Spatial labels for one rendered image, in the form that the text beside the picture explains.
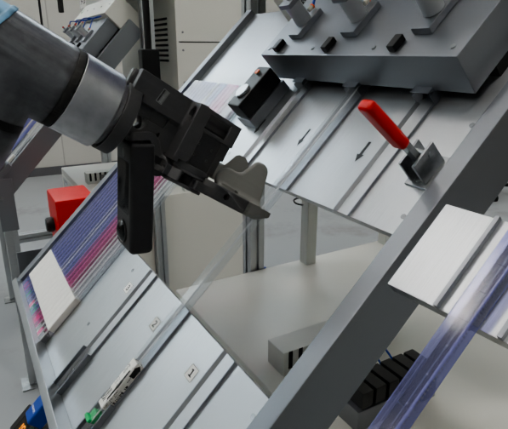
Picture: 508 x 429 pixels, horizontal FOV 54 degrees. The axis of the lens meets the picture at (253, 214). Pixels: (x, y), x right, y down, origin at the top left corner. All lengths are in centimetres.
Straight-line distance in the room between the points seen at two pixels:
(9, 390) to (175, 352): 151
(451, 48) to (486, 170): 12
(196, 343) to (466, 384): 51
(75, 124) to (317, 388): 30
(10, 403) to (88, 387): 132
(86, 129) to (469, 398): 69
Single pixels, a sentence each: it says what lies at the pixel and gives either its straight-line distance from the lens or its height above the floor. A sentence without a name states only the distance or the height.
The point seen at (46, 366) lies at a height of 73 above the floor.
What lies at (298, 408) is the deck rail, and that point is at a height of 86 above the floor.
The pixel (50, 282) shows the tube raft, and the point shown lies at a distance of 91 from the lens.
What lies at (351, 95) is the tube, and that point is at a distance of 62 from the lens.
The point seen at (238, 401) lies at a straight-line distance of 47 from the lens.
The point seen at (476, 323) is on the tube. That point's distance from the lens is 30.
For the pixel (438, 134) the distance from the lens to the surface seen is 52.
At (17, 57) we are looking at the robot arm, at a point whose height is 113.
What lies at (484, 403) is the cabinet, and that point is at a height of 62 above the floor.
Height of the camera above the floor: 113
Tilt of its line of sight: 18 degrees down
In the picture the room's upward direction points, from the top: straight up
